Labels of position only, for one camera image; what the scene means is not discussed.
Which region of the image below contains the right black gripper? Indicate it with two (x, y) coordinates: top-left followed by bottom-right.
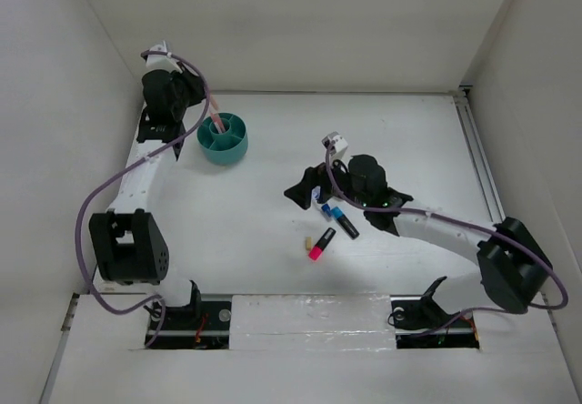
(283, 153), (369, 209)

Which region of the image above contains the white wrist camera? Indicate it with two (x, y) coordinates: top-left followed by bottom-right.
(322, 131), (348, 160)
(140, 40), (180, 73)

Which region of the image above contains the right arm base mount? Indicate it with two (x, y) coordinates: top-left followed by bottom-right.
(386, 277), (480, 349)

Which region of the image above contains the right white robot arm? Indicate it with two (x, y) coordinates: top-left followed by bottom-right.
(284, 155), (556, 326)

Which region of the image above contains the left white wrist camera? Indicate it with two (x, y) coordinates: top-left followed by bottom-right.
(140, 40), (180, 73)

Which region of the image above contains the peach pink pen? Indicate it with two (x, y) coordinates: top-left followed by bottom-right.
(208, 95), (219, 123)

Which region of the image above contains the pink black highlighter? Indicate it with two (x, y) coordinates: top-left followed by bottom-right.
(308, 227), (336, 261)

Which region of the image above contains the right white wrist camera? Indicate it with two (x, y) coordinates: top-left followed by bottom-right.
(322, 131), (348, 160)

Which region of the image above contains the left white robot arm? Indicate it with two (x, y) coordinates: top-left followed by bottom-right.
(89, 69), (205, 328)

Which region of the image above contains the teal round divided container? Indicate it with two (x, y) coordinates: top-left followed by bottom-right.
(196, 113), (248, 166)

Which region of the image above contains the blue black highlighter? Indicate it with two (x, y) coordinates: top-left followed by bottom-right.
(331, 207), (360, 239)

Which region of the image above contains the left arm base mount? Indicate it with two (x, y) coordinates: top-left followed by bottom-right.
(145, 283), (233, 350)

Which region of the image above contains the clear blue glue bottle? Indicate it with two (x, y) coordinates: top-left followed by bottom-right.
(312, 187), (333, 220)

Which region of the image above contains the aluminium rail right side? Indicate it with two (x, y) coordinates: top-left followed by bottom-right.
(451, 86), (506, 223)

